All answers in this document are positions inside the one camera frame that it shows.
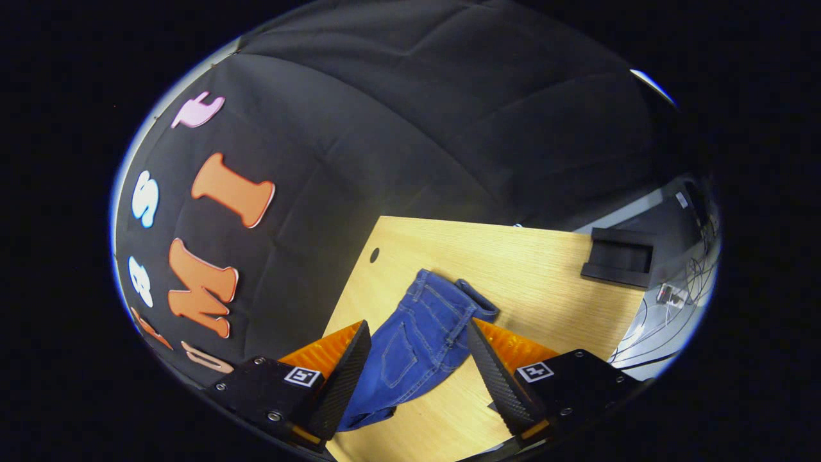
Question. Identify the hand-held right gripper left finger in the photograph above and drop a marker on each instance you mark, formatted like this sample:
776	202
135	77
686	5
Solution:
343	378

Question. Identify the blue denim jeans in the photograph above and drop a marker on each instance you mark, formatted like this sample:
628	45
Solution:
417	340

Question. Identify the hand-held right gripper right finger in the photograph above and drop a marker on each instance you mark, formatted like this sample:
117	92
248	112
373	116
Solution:
497	378

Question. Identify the black backdrop cloth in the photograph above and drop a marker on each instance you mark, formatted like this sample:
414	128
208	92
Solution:
385	128

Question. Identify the small white adapter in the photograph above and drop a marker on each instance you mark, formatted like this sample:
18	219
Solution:
665	294

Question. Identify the black plastic stand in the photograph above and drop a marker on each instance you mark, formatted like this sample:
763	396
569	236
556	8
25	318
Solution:
619	260

